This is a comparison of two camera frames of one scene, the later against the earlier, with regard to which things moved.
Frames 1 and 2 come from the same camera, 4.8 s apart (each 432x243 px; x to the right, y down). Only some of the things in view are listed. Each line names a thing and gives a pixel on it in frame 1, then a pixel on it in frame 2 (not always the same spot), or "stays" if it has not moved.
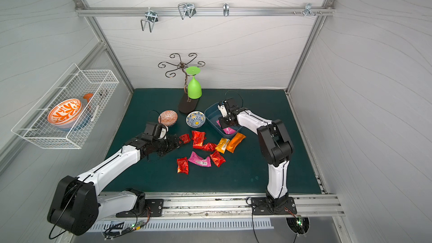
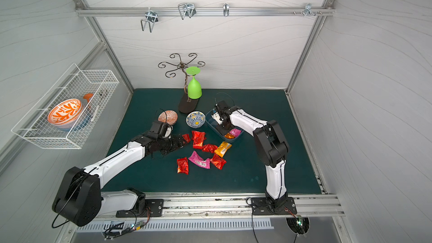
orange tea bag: [235, 142] -> [229, 136]
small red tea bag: [185, 138] stays
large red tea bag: [198, 138] stays
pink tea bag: [197, 160] stays
